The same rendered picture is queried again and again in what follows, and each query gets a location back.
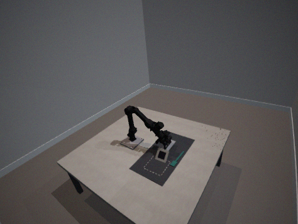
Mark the beige square tile with dark square centre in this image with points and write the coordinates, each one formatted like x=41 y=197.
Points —
x=162 y=155

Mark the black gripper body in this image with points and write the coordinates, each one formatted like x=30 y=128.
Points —
x=160 y=136

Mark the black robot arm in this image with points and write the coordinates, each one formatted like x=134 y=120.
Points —
x=154 y=126

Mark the black flat mat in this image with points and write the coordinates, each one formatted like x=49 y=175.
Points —
x=161 y=170

